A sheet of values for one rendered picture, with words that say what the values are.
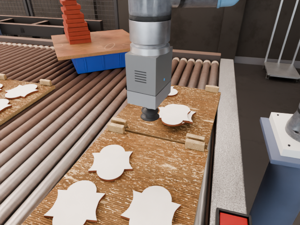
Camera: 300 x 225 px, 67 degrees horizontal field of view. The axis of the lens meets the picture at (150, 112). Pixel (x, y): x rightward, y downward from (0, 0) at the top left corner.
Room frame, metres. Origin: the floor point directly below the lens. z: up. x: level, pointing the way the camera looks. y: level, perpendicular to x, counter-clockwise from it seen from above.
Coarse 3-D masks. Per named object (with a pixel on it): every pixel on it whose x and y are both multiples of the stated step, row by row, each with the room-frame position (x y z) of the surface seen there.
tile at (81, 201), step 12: (84, 180) 0.40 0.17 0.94; (60, 192) 0.36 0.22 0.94; (72, 192) 0.36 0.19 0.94; (84, 192) 0.36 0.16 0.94; (96, 192) 0.37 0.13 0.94; (60, 204) 0.33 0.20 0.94; (72, 204) 0.33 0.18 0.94; (84, 204) 0.33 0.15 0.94; (96, 204) 0.33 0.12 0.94; (48, 216) 0.30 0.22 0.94; (60, 216) 0.30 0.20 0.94; (72, 216) 0.30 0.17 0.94; (84, 216) 0.30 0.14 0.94
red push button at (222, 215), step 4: (220, 212) 0.32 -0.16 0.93; (220, 216) 0.31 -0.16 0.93; (224, 216) 0.31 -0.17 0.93; (228, 216) 0.31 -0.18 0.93; (232, 216) 0.31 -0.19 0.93; (236, 216) 0.31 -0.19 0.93; (220, 220) 0.30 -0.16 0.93; (224, 220) 0.30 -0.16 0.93; (228, 220) 0.30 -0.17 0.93; (232, 220) 0.30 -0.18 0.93; (236, 220) 0.30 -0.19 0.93; (240, 220) 0.30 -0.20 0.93; (244, 220) 0.30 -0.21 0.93; (220, 224) 0.29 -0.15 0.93; (224, 224) 0.29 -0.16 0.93; (228, 224) 0.29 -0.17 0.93; (232, 224) 0.29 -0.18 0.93; (236, 224) 0.29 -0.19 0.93; (240, 224) 0.29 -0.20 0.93; (244, 224) 0.29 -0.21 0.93
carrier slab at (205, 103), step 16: (176, 96) 0.88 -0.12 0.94; (192, 96) 0.88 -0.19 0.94; (208, 96) 0.88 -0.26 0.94; (128, 112) 0.74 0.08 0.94; (208, 112) 0.74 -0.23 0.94; (128, 128) 0.64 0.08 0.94; (144, 128) 0.64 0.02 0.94; (160, 128) 0.64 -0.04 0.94; (176, 128) 0.64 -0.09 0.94; (192, 128) 0.64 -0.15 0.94; (208, 128) 0.64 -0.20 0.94
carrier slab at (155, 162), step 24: (96, 144) 0.55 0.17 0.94; (120, 144) 0.55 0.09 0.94; (144, 144) 0.55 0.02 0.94; (168, 144) 0.55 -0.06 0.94; (72, 168) 0.45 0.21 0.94; (144, 168) 0.45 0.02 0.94; (168, 168) 0.45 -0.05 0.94; (192, 168) 0.45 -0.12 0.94; (120, 192) 0.37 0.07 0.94; (192, 192) 0.37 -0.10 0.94; (96, 216) 0.31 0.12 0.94; (120, 216) 0.31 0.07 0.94; (192, 216) 0.31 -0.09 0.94
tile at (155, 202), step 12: (144, 192) 0.36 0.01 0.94; (156, 192) 0.36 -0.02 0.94; (168, 192) 0.36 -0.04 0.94; (132, 204) 0.33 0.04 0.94; (144, 204) 0.33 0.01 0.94; (156, 204) 0.33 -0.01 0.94; (168, 204) 0.33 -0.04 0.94; (180, 204) 0.33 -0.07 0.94; (132, 216) 0.30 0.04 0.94; (144, 216) 0.30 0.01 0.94; (156, 216) 0.30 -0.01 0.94; (168, 216) 0.30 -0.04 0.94
